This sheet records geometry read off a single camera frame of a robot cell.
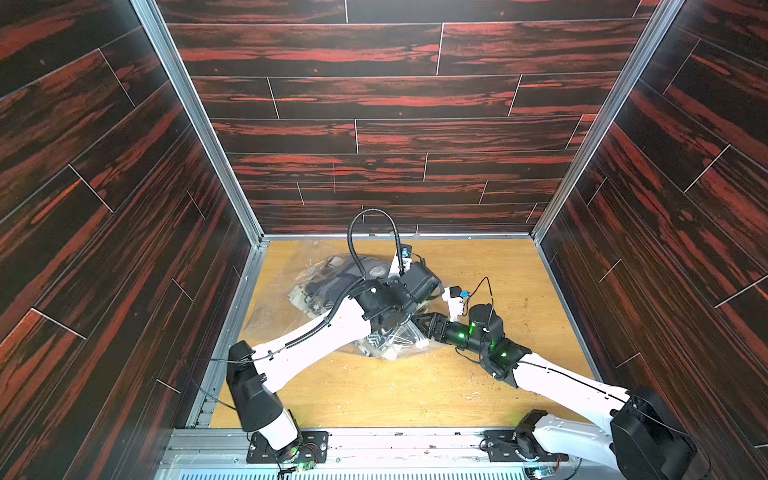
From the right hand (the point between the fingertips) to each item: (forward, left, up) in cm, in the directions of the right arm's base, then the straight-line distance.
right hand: (418, 316), depth 79 cm
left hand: (+4, +5, +8) cm, 10 cm away
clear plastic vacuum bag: (+22, +41, -16) cm, 49 cm away
